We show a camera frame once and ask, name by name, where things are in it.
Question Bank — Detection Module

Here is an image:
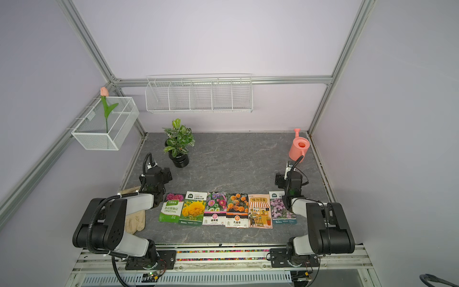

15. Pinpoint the potted green plant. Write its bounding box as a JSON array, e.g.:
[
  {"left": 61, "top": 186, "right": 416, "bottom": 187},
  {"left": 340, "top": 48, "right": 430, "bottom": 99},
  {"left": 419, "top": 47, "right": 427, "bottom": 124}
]
[{"left": 163, "top": 118, "right": 196, "bottom": 168}]

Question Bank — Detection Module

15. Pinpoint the orange seed packet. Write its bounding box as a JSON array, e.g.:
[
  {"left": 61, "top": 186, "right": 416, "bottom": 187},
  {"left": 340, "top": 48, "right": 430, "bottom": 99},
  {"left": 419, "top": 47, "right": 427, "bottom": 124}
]
[{"left": 225, "top": 193, "right": 249, "bottom": 228}]

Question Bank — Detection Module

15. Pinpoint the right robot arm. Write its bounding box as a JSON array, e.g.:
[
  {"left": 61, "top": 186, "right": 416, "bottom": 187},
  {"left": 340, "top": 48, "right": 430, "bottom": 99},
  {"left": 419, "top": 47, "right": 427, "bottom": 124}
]
[{"left": 275, "top": 155, "right": 356, "bottom": 262}]

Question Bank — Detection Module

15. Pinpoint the purple flowers seed packet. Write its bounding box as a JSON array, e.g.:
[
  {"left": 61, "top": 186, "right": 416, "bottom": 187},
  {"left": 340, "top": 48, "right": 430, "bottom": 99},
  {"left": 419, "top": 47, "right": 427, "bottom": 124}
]
[{"left": 269, "top": 191, "right": 297, "bottom": 224}]

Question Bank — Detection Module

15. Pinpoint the white mesh basket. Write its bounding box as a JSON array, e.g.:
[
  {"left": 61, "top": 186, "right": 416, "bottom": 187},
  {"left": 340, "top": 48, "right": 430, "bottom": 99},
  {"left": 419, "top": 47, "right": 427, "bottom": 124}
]
[{"left": 72, "top": 96, "right": 139, "bottom": 151}]

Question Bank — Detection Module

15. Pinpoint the white seed packet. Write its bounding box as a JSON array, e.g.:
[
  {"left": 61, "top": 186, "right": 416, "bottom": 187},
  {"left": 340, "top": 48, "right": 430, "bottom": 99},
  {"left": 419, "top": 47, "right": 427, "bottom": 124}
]
[{"left": 249, "top": 194, "right": 273, "bottom": 229}]

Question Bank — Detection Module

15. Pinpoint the pink watering can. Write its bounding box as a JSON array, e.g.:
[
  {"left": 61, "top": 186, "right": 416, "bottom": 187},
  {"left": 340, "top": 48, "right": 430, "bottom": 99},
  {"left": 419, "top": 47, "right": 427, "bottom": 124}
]
[{"left": 289, "top": 129, "right": 310, "bottom": 163}]

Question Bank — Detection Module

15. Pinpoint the white wire wall shelf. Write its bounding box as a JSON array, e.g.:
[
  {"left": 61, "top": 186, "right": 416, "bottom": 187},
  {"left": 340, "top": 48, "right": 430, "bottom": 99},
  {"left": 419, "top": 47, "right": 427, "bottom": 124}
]
[{"left": 145, "top": 74, "right": 253, "bottom": 113}]

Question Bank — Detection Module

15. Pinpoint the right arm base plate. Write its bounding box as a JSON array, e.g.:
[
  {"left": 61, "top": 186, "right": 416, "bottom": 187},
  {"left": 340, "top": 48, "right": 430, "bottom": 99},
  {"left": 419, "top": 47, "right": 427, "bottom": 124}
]
[{"left": 265, "top": 248, "right": 320, "bottom": 268}]

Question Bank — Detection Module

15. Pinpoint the green seed packet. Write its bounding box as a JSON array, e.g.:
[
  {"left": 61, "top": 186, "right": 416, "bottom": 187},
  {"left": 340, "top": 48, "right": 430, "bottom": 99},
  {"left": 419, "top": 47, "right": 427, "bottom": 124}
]
[{"left": 158, "top": 193, "right": 185, "bottom": 223}]

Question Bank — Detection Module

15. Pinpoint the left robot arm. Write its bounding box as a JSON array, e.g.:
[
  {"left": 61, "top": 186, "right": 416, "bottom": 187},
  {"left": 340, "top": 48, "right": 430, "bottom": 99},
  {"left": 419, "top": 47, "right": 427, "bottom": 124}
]
[{"left": 72, "top": 153, "right": 172, "bottom": 264}]

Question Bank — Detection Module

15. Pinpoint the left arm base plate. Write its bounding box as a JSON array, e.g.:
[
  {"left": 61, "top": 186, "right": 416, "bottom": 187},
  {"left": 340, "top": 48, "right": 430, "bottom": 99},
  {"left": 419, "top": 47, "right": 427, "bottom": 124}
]
[{"left": 125, "top": 250, "right": 177, "bottom": 270}]

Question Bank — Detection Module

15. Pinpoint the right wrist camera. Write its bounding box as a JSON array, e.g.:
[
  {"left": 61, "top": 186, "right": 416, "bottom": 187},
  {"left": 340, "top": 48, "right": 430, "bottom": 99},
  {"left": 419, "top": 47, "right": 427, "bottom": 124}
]
[{"left": 284, "top": 161, "right": 293, "bottom": 180}]

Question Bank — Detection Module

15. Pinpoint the aluminium front rail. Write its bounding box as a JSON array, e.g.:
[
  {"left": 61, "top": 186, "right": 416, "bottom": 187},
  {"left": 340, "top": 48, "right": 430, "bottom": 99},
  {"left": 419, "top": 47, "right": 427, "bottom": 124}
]
[{"left": 64, "top": 243, "right": 384, "bottom": 287}]

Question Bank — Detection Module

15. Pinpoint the artificial pink tulip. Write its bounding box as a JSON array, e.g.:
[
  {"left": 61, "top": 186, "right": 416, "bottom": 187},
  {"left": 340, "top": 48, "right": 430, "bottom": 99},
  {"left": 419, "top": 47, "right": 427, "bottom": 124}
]
[{"left": 100, "top": 87, "right": 119, "bottom": 133}]

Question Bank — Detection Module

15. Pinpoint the beige work glove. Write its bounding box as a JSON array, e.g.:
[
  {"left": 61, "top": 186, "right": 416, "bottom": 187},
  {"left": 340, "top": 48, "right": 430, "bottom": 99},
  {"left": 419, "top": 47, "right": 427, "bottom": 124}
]
[{"left": 120, "top": 187, "right": 145, "bottom": 234}]

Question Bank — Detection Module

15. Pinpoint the marigold seed packet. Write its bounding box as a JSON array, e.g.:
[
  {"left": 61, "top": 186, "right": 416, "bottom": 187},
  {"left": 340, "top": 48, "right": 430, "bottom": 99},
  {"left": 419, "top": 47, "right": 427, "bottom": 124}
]
[{"left": 179, "top": 191, "right": 208, "bottom": 226}]

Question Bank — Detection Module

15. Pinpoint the pink bordered seed packet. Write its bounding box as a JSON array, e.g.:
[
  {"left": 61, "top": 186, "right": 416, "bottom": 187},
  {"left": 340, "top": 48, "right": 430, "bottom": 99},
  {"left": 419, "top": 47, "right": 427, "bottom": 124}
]
[{"left": 203, "top": 192, "right": 227, "bottom": 226}]

